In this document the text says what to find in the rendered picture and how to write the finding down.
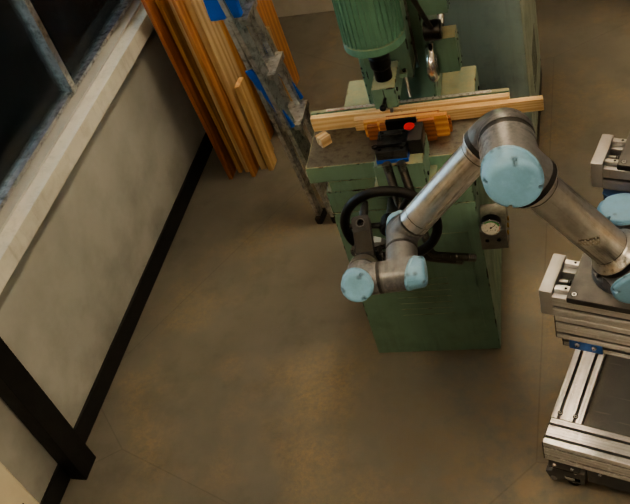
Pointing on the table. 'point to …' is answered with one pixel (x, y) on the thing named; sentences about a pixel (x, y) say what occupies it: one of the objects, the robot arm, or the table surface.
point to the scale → (413, 100)
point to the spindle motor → (370, 26)
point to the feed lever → (432, 29)
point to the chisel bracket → (388, 88)
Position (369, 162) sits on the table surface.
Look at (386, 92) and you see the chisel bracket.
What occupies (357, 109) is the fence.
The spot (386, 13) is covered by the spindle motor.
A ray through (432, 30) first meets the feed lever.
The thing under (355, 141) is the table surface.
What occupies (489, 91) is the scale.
